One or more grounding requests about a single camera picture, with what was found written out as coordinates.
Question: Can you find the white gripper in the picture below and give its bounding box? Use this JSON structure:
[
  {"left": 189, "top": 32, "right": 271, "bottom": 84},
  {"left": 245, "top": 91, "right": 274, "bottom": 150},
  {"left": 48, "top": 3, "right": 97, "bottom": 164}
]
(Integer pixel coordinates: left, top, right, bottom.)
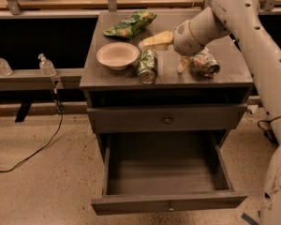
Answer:
[{"left": 139, "top": 20, "right": 205, "bottom": 73}]

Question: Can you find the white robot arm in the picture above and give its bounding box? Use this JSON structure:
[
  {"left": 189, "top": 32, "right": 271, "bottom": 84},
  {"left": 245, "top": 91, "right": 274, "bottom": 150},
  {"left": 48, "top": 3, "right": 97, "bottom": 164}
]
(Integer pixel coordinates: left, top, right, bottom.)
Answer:
[{"left": 139, "top": 0, "right": 281, "bottom": 225}]

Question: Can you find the white patterned soda can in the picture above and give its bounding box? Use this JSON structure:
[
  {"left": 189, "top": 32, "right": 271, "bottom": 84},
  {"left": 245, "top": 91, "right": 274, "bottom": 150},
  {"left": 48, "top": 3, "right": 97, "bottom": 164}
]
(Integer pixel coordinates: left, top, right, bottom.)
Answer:
[{"left": 193, "top": 48, "right": 220, "bottom": 78}]

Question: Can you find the green soda can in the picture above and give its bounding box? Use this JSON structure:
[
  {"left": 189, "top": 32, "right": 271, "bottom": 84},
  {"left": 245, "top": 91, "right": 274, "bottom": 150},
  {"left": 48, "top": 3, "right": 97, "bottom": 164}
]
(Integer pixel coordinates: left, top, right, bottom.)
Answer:
[{"left": 137, "top": 50, "right": 157, "bottom": 84}]

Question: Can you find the clear bottle far left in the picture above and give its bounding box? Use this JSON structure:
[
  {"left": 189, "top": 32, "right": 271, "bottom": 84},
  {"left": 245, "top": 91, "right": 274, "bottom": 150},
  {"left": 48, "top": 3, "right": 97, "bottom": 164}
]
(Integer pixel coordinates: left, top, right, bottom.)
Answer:
[{"left": 0, "top": 57, "right": 12, "bottom": 76}]

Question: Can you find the grey drawer cabinet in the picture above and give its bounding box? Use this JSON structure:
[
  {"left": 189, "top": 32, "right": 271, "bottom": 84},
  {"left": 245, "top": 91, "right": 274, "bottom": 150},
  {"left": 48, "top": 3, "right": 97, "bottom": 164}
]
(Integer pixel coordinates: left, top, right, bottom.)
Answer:
[{"left": 81, "top": 12, "right": 253, "bottom": 147}]

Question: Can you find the closed grey top drawer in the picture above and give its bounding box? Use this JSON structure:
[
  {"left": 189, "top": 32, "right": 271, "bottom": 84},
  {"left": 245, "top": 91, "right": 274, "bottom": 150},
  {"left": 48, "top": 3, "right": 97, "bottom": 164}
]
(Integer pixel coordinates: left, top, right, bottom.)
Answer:
[{"left": 87, "top": 103, "right": 246, "bottom": 133}]

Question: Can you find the clear pump bottle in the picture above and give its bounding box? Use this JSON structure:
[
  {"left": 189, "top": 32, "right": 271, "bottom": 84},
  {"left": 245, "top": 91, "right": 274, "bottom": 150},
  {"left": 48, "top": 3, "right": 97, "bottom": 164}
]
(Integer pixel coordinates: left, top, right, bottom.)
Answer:
[{"left": 38, "top": 53, "right": 56, "bottom": 77}]

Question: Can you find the black floor cable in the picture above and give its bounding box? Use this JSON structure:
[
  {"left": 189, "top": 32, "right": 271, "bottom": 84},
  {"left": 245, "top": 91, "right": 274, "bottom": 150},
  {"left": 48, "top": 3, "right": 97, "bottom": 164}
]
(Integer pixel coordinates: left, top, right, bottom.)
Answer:
[{"left": 0, "top": 78, "right": 64, "bottom": 175}]

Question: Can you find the open grey middle drawer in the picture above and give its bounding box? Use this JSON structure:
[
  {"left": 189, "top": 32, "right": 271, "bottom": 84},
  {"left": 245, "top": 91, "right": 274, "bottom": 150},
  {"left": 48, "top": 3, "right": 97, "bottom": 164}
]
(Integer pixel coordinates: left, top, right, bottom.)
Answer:
[{"left": 92, "top": 131, "right": 247, "bottom": 216}]

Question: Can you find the white paper bowl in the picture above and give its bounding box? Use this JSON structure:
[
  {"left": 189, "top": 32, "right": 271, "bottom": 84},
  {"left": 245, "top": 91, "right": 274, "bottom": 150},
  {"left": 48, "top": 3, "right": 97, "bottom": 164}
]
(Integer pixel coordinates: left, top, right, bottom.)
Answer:
[{"left": 96, "top": 42, "right": 140, "bottom": 70}]

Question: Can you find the green chip bag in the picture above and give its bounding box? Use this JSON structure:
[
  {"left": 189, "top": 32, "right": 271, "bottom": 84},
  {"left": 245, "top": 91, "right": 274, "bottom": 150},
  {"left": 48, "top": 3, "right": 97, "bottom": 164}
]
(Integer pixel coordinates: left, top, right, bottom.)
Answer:
[{"left": 103, "top": 10, "right": 156, "bottom": 39}]

